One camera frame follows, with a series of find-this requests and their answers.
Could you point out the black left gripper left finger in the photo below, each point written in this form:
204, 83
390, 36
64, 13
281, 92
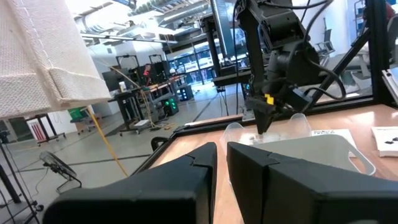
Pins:
155, 193

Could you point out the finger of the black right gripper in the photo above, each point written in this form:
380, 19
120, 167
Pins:
265, 123

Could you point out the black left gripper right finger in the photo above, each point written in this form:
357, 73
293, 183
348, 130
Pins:
295, 193

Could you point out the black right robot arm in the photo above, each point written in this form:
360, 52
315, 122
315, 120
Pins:
273, 25

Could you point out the clear plastic bin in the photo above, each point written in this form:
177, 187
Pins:
298, 124

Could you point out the small white plastic bin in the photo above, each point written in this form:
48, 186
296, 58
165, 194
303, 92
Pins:
311, 149

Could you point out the green storage bin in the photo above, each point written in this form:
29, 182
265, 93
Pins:
76, 113

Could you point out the grey office chair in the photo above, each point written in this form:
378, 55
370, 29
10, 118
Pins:
326, 37

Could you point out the black monitor stand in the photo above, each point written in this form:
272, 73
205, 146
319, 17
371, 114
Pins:
217, 31

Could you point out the black device green lights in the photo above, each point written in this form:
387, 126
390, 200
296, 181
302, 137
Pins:
170, 105

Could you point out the black workbench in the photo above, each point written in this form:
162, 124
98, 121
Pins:
126, 99

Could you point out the black floor fan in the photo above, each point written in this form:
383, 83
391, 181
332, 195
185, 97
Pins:
57, 163

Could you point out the white flat panel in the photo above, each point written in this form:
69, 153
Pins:
392, 84

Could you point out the person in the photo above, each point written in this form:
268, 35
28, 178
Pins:
147, 71

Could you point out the white board cart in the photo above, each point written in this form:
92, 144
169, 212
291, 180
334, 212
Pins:
37, 130

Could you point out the black tripod stand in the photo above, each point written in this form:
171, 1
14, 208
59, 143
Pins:
7, 183

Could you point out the white fabric lampshade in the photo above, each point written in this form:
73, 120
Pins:
37, 56

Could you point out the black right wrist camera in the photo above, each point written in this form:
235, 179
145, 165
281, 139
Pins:
298, 98

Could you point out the black table frame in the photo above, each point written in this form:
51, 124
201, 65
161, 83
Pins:
377, 46

